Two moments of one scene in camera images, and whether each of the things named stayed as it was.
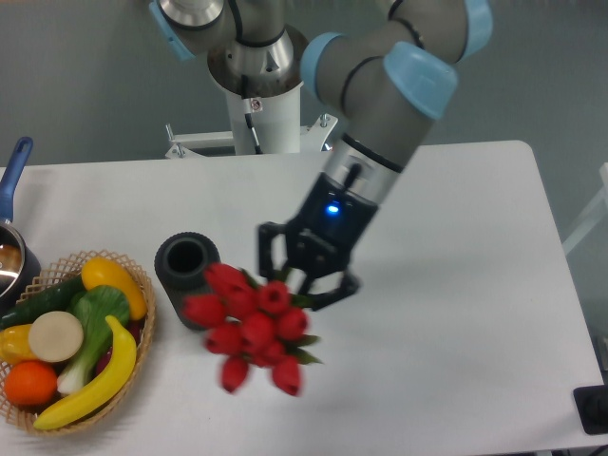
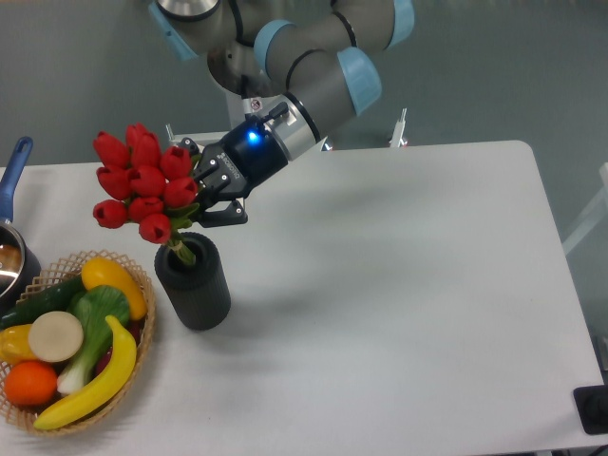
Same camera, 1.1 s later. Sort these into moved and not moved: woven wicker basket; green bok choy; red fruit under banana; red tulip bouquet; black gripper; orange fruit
Moved: black gripper; red tulip bouquet
Not moved: red fruit under banana; orange fruit; green bok choy; woven wicker basket
